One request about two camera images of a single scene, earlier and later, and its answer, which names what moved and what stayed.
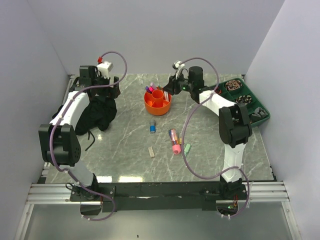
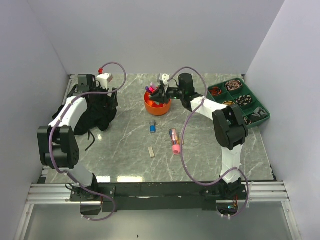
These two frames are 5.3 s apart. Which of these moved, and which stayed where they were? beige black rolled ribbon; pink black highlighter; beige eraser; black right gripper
Moved: black right gripper
Stayed: pink black highlighter; beige black rolled ribbon; beige eraser
